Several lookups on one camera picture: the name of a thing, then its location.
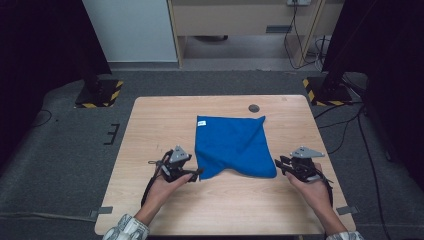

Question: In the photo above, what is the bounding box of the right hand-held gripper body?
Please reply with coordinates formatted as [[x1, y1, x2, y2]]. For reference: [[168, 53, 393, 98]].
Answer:
[[285, 145, 326, 183]]

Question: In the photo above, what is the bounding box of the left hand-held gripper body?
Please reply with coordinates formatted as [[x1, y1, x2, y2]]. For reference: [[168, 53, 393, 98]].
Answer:
[[158, 144, 193, 183]]

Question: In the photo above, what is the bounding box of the blue microfiber cloth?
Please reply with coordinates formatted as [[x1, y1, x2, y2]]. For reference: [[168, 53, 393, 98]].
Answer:
[[194, 114, 278, 181]]

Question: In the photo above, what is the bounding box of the person's right hand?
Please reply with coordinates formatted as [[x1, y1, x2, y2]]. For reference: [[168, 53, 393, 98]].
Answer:
[[284, 162, 335, 215]]

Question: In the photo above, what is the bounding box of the person's left hand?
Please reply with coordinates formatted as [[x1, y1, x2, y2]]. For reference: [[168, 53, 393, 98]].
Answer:
[[145, 172, 195, 216]]

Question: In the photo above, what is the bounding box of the grey tape piece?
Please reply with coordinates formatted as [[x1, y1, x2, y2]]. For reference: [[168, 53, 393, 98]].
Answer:
[[335, 205, 360, 216], [88, 205, 114, 220]]

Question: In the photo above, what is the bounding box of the striped black stand base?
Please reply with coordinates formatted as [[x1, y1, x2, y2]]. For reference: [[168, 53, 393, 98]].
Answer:
[[74, 78, 125, 110], [301, 75, 354, 108]]

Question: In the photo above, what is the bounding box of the dark curtain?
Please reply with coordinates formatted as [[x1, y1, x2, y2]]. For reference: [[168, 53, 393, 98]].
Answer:
[[0, 0, 113, 169], [320, 0, 424, 193]]

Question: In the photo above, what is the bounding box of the white cabinet panel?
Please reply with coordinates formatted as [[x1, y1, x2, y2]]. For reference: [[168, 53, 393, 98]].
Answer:
[[81, 0, 178, 63]]

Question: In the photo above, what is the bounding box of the light wooden desk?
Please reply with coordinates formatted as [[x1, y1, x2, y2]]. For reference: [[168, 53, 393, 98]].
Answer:
[[166, 0, 345, 69]]

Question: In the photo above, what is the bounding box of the black left gripper strap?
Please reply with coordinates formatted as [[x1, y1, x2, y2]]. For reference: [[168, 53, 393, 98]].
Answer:
[[140, 150, 174, 208]]

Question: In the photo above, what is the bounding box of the black gripper strap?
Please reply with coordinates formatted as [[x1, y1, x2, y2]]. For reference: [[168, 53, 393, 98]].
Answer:
[[313, 165, 335, 209], [140, 150, 174, 208]]

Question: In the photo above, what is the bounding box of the black right gripper strap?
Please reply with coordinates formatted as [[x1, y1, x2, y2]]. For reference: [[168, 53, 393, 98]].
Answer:
[[313, 165, 335, 209]]

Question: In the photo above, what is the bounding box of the long black floor cable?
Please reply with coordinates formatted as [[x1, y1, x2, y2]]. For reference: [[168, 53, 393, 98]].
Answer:
[[355, 109, 393, 240]]

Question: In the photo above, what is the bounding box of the black hanging power cable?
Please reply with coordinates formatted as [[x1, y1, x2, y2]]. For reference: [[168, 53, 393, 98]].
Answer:
[[283, 2, 326, 71]]

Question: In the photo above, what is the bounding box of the thin black looped cable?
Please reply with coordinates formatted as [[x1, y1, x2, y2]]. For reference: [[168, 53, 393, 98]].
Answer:
[[32, 108, 54, 129]]

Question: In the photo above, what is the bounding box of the grey floor cable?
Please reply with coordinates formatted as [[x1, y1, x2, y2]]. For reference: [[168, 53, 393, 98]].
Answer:
[[0, 210, 98, 224]]

